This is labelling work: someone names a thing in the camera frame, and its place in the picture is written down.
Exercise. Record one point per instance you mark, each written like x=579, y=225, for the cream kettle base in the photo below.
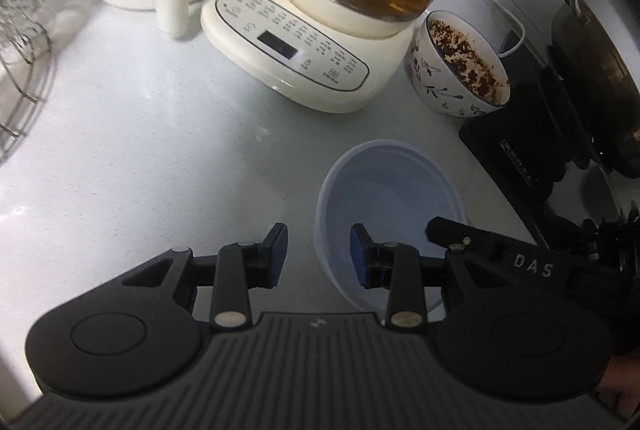
x=300, y=45

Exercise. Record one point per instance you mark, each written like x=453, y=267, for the black gas stove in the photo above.
x=530, y=125

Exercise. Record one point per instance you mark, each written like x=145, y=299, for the patterned bowl with tea leaves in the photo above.
x=460, y=65

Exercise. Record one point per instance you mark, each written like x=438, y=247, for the dark wok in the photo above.
x=600, y=60

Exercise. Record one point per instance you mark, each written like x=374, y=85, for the person's right hand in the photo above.
x=625, y=380

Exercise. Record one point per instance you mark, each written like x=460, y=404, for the translucent blue plastic bowl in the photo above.
x=390, y=190

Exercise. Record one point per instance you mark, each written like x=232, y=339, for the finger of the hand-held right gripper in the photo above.
x=500, y=252

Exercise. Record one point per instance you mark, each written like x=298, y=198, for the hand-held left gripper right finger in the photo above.
x=359, y=260

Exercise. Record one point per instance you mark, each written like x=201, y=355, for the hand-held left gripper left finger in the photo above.
x=275, y=255

